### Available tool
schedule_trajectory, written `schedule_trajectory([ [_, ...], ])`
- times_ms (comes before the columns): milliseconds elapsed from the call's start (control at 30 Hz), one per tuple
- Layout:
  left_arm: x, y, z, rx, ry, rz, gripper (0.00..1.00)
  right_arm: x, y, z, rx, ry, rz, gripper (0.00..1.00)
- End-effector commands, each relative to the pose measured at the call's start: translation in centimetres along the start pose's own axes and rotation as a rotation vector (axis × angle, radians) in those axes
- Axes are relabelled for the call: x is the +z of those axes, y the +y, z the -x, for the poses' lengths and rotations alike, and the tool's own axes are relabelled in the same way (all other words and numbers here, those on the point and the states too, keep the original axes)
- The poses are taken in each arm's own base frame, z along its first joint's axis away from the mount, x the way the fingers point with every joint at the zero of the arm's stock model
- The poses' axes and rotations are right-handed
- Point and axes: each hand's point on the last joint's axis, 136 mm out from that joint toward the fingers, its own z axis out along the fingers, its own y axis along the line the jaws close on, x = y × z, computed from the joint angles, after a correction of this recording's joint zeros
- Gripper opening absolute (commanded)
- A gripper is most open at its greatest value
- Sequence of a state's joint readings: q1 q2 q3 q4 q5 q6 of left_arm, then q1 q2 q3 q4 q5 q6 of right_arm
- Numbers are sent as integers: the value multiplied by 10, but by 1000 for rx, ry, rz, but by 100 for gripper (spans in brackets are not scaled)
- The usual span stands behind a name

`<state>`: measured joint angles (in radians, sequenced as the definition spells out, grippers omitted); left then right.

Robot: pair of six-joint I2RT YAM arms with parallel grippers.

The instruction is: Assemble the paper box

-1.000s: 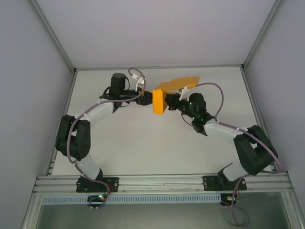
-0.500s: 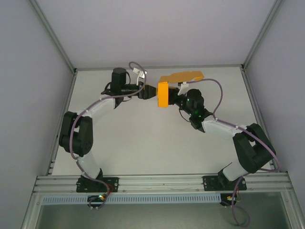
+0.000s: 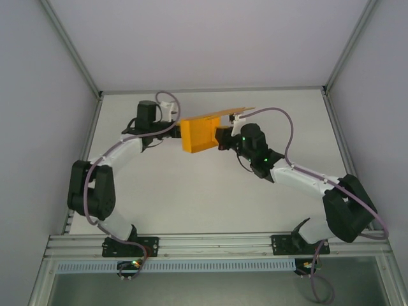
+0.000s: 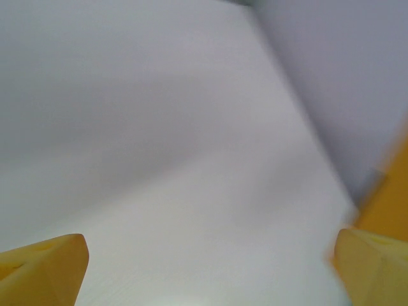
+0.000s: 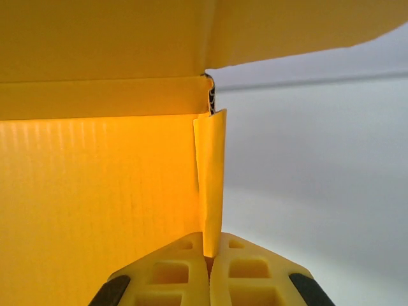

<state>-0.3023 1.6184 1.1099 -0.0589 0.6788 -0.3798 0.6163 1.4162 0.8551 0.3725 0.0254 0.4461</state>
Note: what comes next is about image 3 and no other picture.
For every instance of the yellow paper box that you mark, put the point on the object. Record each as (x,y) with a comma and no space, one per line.
(197,134)

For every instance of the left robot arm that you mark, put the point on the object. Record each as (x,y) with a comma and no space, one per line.
(92,191)

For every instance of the small controller board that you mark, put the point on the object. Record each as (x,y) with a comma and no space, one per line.
(307,266)
(130,265)

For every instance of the grey metal panel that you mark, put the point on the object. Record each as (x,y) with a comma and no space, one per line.
(207,290)

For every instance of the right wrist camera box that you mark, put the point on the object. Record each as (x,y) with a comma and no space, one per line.
(237,125)

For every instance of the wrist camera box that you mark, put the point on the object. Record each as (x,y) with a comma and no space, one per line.
(167,106)
(237,125)

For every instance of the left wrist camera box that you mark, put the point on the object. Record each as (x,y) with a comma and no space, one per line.
(167,106)

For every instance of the aluminium frame post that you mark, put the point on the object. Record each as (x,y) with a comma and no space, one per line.
(71,48)
(349,44)

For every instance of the aluminium mounting rail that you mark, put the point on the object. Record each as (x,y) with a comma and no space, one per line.
(216,245)

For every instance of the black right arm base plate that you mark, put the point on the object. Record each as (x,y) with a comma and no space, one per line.
(280,245)

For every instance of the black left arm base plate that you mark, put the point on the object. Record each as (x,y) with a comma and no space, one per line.
(150,247)

